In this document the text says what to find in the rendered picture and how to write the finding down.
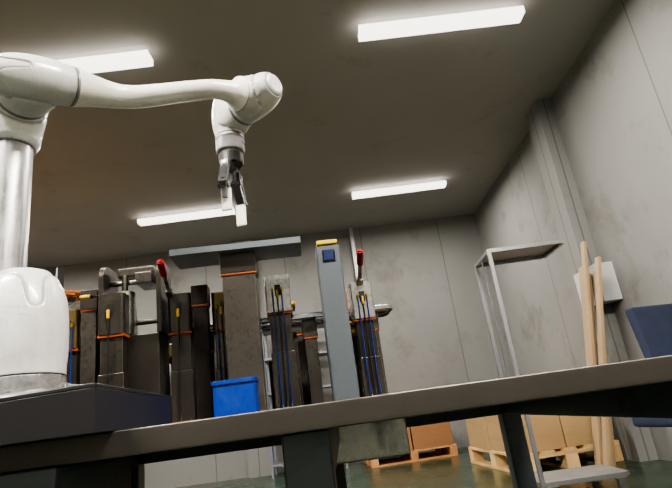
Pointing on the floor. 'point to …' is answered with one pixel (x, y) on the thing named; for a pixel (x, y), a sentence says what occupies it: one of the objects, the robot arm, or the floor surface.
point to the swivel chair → (652, 342)
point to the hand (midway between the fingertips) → (234, 214)
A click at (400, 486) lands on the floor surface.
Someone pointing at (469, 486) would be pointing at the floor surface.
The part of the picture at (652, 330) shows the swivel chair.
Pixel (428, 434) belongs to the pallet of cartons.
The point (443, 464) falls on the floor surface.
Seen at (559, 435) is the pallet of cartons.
